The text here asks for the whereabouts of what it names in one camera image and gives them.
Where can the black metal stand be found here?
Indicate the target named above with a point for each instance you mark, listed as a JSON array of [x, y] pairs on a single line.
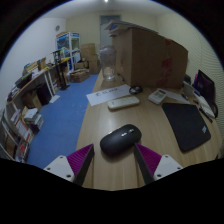
[[61, 71]]

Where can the clear plastic jar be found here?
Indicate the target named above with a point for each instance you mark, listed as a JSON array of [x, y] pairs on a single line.
[[107, 63]]

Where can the grey door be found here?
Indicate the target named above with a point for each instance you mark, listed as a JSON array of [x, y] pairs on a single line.
[[107, 28]]

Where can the blue white display cabinet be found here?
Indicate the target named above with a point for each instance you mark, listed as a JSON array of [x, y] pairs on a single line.
[[68, 50]]

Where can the black laptop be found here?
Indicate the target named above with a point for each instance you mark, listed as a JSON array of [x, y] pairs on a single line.
[[204, 85]]

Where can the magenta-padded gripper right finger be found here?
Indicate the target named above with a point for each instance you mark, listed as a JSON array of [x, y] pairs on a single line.
[[166, 165]]

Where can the black mouse pad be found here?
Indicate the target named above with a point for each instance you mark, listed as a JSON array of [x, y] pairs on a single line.
[[186, 126]]

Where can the white remote control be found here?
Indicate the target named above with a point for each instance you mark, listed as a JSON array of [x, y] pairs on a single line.
[[122, 103]]

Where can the white printed paper sheet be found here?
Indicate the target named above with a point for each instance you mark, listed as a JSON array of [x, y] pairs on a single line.
[[106, 95]]

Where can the round wall fixture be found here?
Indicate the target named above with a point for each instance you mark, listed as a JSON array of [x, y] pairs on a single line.
[[57, 28]]

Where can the black pen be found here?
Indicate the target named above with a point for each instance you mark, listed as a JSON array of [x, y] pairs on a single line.
[[205, 115]]

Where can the black computer tower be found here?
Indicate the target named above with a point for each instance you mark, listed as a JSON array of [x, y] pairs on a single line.
[[43, 94]]

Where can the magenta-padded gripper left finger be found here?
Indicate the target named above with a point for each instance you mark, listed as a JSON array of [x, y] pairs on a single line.
[[61, 166]]

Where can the open cardboard box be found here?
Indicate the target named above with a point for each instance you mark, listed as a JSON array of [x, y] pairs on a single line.
[[79, 76]]

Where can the black computer mouse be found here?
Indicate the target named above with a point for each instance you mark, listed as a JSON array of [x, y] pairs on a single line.
[[118, 139]]

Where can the large cardboard box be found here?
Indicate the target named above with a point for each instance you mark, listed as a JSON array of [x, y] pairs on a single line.
[[150, 60]]

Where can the wooden side desk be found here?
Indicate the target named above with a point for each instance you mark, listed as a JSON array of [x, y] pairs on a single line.
[[36, 78]]

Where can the white calculator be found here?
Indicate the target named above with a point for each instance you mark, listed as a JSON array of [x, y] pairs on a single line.
[[157, 96]]

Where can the brown cardboard box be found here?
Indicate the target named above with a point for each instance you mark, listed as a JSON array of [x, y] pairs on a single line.
[[30, 100]]

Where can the shelf unit with books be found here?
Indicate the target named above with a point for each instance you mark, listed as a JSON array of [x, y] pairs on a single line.
[[18, 133]]

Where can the stacked cardboard boxes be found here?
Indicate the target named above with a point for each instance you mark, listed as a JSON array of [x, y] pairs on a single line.
[[89, 55]]

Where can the plain white paper sheet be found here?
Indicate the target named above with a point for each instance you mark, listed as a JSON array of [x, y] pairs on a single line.
[[176, 97]]

